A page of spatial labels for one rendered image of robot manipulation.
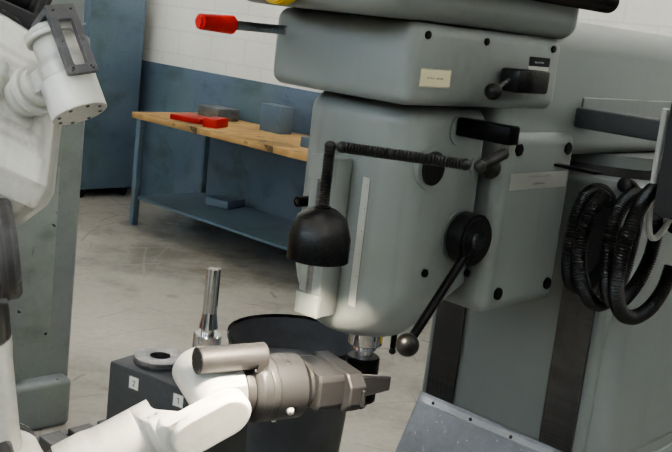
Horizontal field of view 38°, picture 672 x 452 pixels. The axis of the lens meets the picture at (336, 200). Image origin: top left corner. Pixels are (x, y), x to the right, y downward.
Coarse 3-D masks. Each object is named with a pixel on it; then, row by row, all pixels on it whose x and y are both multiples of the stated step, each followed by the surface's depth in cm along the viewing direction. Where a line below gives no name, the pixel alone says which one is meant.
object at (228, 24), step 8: (200, 16) 118; (208, 16) 118; (216, 16) 119; (224, 16) 120; (232, 16) 121; (200, 24) 118; (208, 24) 118; (216, 24) 119; (224, 24) 119; (232, 24) 120; (240, 24) 122; (248, 24) 123; (256, 24) 124; (264, 24) 125; (272, 24) 126; (224, 32) 121; (232, 32) 121; (264, 32) 126; (272, 32) 126; (280, 32) 127
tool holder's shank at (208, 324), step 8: (208, 272) 161; (216, 272) 160; (208, 280) 161; (216, 280) 161; (208, 288) 161; (216, 288) 161; (208, 296) 161; (216, 296) 162; (208, 304) 161; (216, 304) 162; (208, 312) 162; (216, 312) 162; (200, 320) 163; (208, 320) 162; (216, 320) 163; (200, 328) 162; (208, 328) 162; (216, 328) 163
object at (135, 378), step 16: (144, 352) 170; (160, 352) 172; (176, 352) 172; (112, 368) 168; (128, 368) 166; (144, 368) 166; (160, 368) 166; (112, 384) 168; (128, 384) 166; (144, 384) 164; (160, 384) 162; (176, 384) 161; (112, 400) 169; (128, 400) 167; (160, 400) 162; (176, 400) 160; (112, 416) 169; (240, 432) 166; (224, 448) 163; (240, 448) 167
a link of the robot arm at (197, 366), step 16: (192, 352) 124; (208, 352) 122; (224, 352) 123; (240, 352) 125; (256, 352) 126; (176, 368) 128; (192, 368) 126; (208, 368) 122; (224, 368) 123; (240, 368) 125; (256, 368) 126; (272, 368) 128; (192, 384) 125; (208, 384) 123; (224, 384) 123; (240, 384) 124; (256, 384) 126; (272, 384) 126; (192, 400) 124; (256, 400) 126; (272, 400) 126; (256, 416) 127; (272, 416) 128
